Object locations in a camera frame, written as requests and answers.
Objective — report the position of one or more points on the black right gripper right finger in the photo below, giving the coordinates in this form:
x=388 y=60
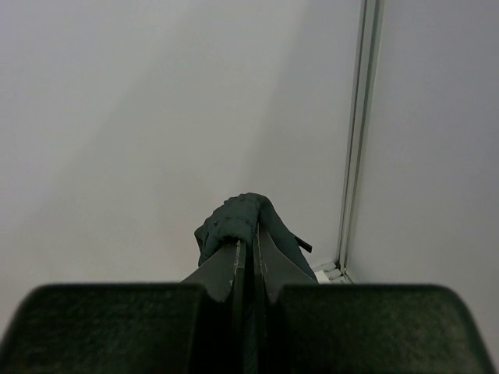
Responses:
x=306 y=327

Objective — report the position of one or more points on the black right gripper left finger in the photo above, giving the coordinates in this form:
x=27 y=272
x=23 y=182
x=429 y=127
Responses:
x=194 y=326

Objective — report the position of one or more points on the dark green shorts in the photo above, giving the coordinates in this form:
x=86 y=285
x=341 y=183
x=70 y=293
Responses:
x=237 y=219

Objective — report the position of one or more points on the aluminium frame post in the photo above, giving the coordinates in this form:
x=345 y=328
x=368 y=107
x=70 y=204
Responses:
x=367 y=47

